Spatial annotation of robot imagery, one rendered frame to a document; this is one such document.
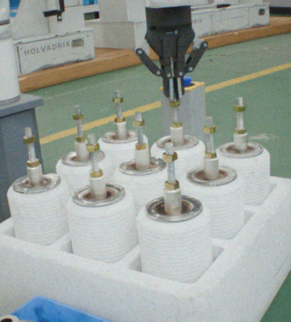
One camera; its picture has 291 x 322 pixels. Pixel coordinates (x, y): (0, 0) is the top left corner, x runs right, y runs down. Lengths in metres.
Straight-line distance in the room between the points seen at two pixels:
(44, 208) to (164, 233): 0.21
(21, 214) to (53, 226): 0.05
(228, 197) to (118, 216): 0.15
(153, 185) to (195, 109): 0.32
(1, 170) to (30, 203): 0.41
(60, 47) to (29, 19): 0.26
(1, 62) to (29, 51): 1.76
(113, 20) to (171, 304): 2.96
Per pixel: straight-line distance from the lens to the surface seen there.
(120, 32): 3.45
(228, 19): 4.02
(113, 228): 0.70
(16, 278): 0.81
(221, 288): 0.66
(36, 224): 0.78
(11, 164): 1.16
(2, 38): 1.13
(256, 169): 0.84
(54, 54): 2.98
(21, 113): 1.15
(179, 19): 0.84
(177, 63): 0.87
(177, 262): 0.65
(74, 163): 0.86
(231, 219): 0.75
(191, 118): 1.05
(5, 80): 1.14
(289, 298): 0.93
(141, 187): 0.78
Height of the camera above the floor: 0.54
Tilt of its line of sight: 20 degrees down
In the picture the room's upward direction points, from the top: 5 degrees counter-clockwise
